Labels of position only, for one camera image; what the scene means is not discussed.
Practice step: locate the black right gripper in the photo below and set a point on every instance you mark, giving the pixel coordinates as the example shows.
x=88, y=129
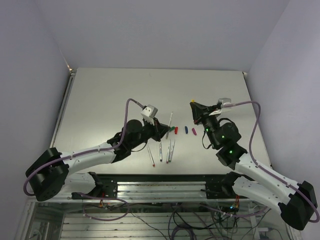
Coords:
x=199, y=110

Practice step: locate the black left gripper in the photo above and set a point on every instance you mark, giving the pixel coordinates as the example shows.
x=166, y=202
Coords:
x=159, y=130

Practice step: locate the white pen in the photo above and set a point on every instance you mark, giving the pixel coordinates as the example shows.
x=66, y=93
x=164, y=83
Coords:
x=172, y=147
x=169, y=124
x=151, y=156
x=160, y=152
x=168, y=151

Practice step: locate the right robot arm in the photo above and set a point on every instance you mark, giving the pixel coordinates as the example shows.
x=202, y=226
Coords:
x=295, y=202

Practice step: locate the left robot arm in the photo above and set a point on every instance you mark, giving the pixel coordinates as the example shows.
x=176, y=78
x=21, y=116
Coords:
x=49, y=173

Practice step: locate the white pen, magenta end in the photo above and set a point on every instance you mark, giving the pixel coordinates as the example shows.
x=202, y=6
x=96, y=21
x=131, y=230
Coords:
x=168, y=151

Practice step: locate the white pen, green end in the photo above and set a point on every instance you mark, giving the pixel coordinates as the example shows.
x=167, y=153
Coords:
x=172, y=147

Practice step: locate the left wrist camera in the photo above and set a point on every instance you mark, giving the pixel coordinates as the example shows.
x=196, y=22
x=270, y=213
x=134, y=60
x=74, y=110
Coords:
x=149, y=114

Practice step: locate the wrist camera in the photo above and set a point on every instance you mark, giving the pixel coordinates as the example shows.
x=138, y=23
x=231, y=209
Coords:
x=149, y=114
x=220, y=107

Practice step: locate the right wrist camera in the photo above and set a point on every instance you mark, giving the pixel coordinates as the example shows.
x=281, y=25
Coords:
x=220, y=107

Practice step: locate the aluminium frame rail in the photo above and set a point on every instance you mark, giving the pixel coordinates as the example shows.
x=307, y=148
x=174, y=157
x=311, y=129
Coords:
x=169, y=191

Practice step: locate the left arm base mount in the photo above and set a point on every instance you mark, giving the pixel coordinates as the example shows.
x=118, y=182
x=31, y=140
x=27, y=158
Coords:
x=93, y=186

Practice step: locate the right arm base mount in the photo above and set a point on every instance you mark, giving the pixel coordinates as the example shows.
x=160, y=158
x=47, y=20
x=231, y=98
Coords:
x=220, y=186

